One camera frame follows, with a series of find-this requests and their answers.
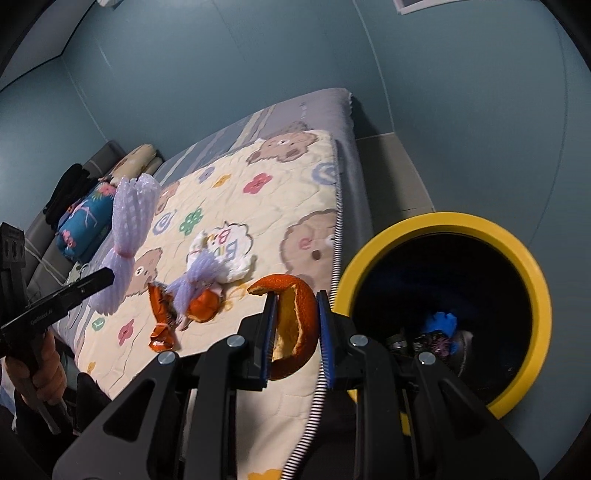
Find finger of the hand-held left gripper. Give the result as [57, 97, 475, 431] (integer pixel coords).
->
[0, 268, 115, 344]

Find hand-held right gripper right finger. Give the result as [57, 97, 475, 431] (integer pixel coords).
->
[316, 290, 540, 480]

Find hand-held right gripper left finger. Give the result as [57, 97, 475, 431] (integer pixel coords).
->
[52, 291, 280, 480]

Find large orange peel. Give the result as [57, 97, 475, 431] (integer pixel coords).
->
[247, 273, 320, 381]

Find small orange peel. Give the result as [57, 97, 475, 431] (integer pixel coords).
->
[187, 288, 223, 323]

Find short purple foam fruit net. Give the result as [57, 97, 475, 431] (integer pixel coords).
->
[165, 251, 232, 326]

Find white printed paper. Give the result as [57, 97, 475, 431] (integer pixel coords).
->
[187, 222, 257, 283]

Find orange foil snack wrapper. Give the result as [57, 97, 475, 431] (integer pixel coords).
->
[147, 282, 178, 354]

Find large black plastic bag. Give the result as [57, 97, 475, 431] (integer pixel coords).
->
[413, 332, 451, 358]

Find long purple foam fruit net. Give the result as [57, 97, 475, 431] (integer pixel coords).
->
[88, 173, 162, 317]

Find blue plastic bag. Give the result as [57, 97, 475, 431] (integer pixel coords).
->
[422, 311, 459, 334]

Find yellow rimmed black trash bin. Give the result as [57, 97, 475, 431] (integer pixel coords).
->
[332, 212, 552, 437]

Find person's left hand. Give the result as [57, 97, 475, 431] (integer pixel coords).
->
[2, 335, 68, 418]

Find pale green power strip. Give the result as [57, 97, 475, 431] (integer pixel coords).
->
[67, 263, 95, 287]

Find blue floral pillow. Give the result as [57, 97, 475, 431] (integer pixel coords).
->
[56, 180, 118, 263]

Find black clothes pile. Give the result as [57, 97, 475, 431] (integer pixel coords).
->
[44, 164, 98, 227]

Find bear printed cream blanket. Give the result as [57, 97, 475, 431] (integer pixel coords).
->
[74, 129, 345, 480]

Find grey padded headboard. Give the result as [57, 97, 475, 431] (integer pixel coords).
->
[23, 141, 127, 296]

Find beige folded pillows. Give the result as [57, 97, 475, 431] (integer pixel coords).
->
[111, 144, 164, 185]

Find window with white frame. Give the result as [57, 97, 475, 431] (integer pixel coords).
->
[392, 0, 435, 14]

